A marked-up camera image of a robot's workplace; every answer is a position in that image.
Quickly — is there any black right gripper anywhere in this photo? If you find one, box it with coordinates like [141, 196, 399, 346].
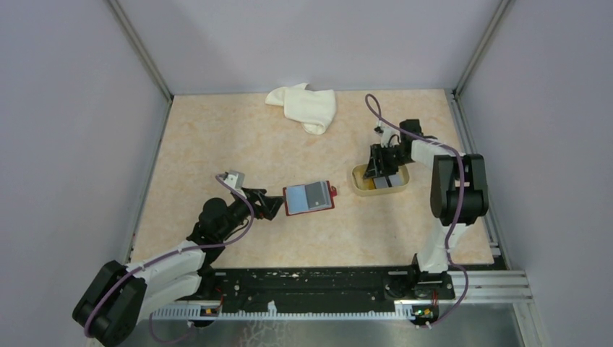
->
[362, 144, 411, 180]

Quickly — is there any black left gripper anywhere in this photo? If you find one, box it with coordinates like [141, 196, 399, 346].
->
[218, 187, 286, 240]

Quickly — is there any gold VIP card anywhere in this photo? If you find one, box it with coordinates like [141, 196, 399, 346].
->
[356, 177, 376, 191]

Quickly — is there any black striped card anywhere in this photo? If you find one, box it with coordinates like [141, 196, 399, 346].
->
[373, 173, 405, 189]

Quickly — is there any red leather card holder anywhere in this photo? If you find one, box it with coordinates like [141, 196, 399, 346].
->
[283, 181, 337, 216]

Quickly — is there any dark grey card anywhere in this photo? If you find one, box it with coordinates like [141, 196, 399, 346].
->
[304, 181, 332, 211]

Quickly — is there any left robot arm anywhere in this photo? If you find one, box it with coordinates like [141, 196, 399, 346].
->
[72, 188, 285, 346]

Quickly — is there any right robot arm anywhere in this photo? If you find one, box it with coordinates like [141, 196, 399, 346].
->
[363, 119, 489, 298]

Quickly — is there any beige oval tray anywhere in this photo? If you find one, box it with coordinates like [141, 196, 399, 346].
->
[348, 164, 410, 197]

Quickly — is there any white folded cloth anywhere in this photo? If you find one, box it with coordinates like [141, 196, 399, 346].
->
[265, 83, 337, 135]

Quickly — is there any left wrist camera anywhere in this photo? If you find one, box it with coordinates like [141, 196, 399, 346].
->
[223, 170, 245, 191]

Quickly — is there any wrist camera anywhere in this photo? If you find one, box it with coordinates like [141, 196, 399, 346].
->
[223, 170, 245, 191]
[374, 121, 398, 147]

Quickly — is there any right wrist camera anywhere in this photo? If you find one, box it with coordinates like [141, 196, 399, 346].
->
[374, 121, 398, 147]

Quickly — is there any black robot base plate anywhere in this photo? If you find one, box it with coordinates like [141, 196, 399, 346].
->
[185, 265, 457, 314]

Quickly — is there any aluminium frame rail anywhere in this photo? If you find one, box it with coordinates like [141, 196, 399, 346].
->
[98, 270, 533, 322]

